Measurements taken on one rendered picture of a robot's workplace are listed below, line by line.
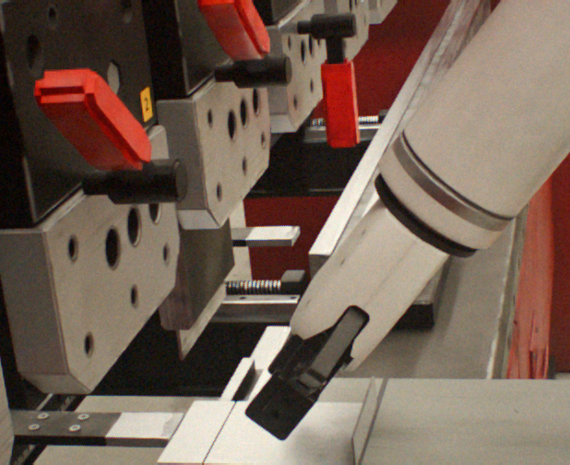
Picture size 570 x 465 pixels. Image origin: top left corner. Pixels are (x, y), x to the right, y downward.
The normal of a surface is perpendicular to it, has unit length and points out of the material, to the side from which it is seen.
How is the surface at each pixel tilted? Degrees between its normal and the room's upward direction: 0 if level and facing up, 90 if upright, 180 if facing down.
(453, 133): 73
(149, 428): 0
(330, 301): 82
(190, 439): 0
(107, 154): 139
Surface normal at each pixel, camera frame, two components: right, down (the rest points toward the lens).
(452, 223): -0.01, 0.47
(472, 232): 0.26, 0.60
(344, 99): -0.22, 0.35
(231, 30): -0.07, 0.94
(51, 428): -0.10, -0.94
